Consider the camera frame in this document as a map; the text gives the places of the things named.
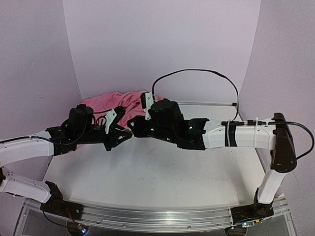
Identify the black cable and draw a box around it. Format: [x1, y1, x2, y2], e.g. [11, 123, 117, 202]
[152, 69, 240, 121]
[275, 121, 315, 160]

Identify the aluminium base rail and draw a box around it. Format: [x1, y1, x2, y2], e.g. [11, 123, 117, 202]
[24, 196, 288, 228]

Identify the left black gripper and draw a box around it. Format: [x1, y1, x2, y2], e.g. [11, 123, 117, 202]
[76, 125, 133, 151]

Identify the left black cable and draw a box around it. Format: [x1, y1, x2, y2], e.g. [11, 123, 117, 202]
[275, 121, 315, 160]

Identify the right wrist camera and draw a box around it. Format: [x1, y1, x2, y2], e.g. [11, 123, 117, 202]
[140, 92, 155, 120]

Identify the pink sweatshirt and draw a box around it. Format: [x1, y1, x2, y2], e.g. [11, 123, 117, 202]
[79, 90, 146, 129]

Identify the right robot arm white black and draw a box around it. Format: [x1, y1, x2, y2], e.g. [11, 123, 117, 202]
[127, 99, 297, 227]

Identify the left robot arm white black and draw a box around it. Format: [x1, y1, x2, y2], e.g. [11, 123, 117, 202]
[0, 105, 132, 215]

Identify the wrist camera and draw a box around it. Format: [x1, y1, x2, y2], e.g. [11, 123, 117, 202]
[140, 92, 155, 120]
[104, 109, 117, 134]

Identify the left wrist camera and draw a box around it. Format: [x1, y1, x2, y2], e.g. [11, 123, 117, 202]
[104, 109, 117, 134]

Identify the right black cable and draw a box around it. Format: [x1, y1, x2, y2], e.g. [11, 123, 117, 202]
[152, 69, 240, 121]

